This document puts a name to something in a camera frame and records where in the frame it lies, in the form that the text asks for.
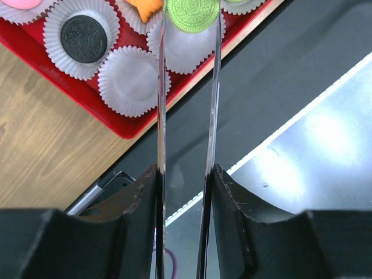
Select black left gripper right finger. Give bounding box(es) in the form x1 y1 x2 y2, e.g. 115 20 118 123
212 165 371 278

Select red cookie box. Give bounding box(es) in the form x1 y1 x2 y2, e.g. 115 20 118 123
1 1 288 140

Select orange round embossed cookie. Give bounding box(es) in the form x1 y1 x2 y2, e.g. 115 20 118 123
126 0 163 23

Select pink sandwich cookie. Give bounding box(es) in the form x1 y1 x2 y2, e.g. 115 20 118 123
1 0 42 9

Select black sandwich cookie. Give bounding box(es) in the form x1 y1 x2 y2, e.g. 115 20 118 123
60 15 108 64

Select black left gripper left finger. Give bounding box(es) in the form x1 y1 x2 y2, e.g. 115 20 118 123
1 164 157 278

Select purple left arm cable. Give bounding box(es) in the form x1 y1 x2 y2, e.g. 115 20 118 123
165 248 180 279

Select metal tongs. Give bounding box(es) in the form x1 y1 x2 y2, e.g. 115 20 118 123
156 1 222 278

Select white paper cup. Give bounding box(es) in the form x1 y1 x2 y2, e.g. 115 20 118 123
1 1 58 25
43 1 120 80
164 18 217 74
115 0 162 35
98 46 159 117
221 0 265 15

